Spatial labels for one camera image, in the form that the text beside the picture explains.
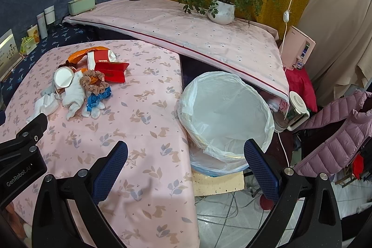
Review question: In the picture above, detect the blue scrunchie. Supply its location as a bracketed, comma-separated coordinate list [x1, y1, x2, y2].
[86, 87, 112, 112]

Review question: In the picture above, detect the grey drawstring pouch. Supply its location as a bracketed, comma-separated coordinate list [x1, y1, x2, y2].
[40, 82, 56, 96]

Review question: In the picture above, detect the brown beige scrunchie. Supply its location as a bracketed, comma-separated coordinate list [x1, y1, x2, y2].
[80, 70, 109, 95]

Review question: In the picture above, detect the red envelope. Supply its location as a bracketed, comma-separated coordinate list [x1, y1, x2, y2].
[95, 62, 129, 83]

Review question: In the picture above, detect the crushed red white paper cup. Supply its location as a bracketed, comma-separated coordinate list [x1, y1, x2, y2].
[87, 50, 117, 70]

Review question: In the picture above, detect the orange plastic snack bag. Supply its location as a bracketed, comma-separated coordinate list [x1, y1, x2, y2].
[67, 46, 108, 64]

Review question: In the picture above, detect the white plastic trash bag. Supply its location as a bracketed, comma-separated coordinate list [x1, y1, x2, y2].
[177, 72, 274, 177]

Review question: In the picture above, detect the pink rabbit print tablecloth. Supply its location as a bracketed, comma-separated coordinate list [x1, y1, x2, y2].
[0, 39, 201, 248]

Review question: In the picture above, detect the beige foam block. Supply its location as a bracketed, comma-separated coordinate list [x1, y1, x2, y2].
[192, 171, 245, 196]

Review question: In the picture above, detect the pink puffer jacket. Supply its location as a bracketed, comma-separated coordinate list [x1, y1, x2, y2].
[294, 90, 371, 177]

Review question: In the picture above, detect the white round lid container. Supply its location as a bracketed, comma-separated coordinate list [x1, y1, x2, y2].
[273, 91, 310, 133]

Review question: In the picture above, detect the red cushion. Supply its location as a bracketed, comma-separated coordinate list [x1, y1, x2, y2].
[285, 67, 318, 113]

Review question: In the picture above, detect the white desk calendar card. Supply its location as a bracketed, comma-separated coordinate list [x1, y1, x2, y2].
[0, 29, 23, 81]

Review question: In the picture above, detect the green white small box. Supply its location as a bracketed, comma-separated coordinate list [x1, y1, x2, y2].
[20, 36, 37, 55]

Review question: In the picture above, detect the pink floral bed cover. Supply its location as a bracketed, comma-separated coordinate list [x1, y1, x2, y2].
[64, 0, 289, 101]

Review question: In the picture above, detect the pink appliance box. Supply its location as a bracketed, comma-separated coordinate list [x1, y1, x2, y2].
[279, 26, 316, 70]

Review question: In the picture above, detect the small orange print box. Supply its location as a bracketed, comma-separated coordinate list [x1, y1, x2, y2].
[27, 25, 40, 44]

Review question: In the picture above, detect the navy floral cloth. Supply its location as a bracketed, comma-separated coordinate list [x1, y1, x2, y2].
[1, 23, 93, 108]

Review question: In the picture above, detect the tall white bottle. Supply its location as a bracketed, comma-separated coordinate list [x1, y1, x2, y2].
[37, 13, 48, 40]

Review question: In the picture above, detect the white cylindrical jar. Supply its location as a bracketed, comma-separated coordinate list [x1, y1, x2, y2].
[44, 6, 56, 25]

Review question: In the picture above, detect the beige curtain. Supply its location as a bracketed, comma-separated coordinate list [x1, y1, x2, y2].
[298, 0, 371, 106]

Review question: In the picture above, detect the mint green tissue box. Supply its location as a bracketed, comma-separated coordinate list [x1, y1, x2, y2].
[67, 0, 96, 16]

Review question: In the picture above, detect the white cord with switch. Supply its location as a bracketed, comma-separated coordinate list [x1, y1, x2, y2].
[277, 0, 299, 170]

